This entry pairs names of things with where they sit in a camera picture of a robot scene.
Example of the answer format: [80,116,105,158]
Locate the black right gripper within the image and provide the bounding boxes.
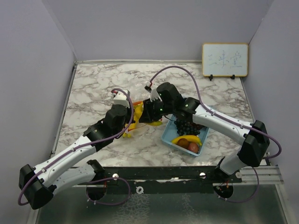
[140,97,174,124]

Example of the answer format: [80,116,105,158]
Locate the clear orange zip bag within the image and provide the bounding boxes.
[121,85,169,140]

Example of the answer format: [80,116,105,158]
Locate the yellow banana bunch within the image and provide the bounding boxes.
[122,104,164,140]
[171,135,202,146]

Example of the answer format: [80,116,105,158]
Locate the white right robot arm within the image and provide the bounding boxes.
[139,82,270,182]

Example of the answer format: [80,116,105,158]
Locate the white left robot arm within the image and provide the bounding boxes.
[18,104,134,210]

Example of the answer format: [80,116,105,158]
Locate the dark grape bunch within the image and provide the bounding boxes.
[174,119,203,136]

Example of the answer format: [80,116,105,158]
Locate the light blue plastic basket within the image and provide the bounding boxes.
[161,115,209,156]

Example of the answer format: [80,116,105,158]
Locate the red brown round fruit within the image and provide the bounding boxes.
[187,142,200,154]

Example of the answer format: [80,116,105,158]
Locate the small framed whiteboard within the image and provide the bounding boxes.
[202,43,249,79]

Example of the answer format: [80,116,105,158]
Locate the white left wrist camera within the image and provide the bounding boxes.
[112,91,130,108]

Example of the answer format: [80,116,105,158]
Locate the black mounting rail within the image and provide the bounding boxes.
[94,166,242,194]

